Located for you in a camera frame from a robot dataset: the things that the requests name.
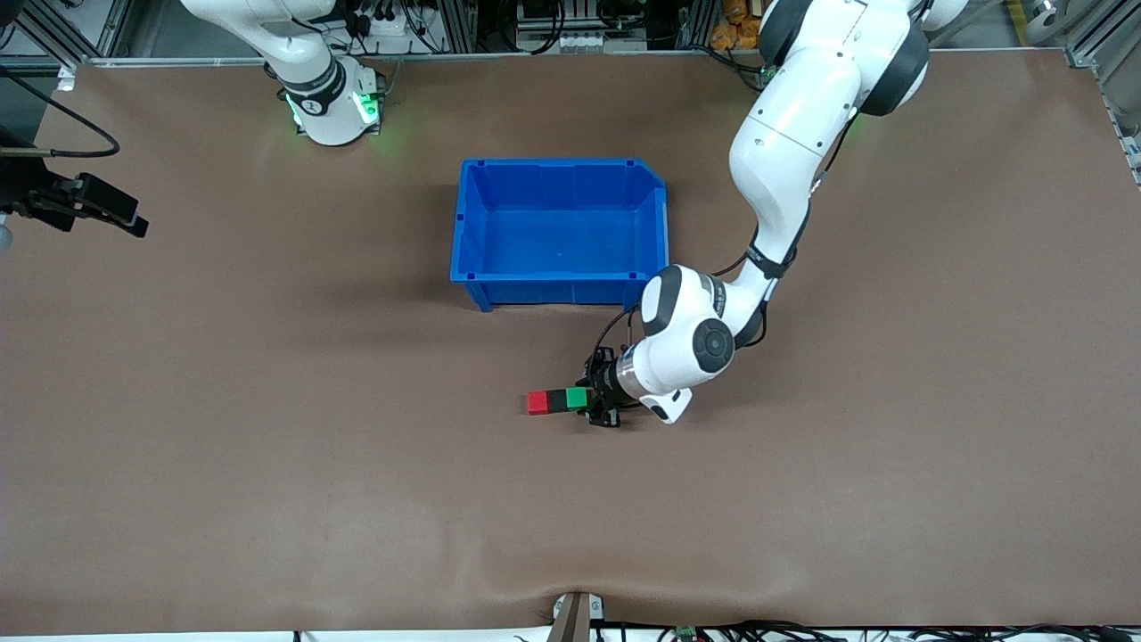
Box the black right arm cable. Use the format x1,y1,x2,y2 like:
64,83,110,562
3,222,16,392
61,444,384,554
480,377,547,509
0,66,121,158

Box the white power strip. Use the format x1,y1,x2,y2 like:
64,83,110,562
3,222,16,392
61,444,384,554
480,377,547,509
349,7,413,38

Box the orange packaged goods pile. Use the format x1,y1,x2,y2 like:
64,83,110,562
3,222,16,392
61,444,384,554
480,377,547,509
710,0,778,51

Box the aluminium frame post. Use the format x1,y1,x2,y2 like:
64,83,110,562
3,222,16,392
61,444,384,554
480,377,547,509
1065,0,1141,184
18,0,135,62

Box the blue plastic storage bin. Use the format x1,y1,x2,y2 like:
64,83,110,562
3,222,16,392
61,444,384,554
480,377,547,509
449,158,672,313

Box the metal table edge bracket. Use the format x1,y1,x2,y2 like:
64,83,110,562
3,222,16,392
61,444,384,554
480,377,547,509
551,590,606,642

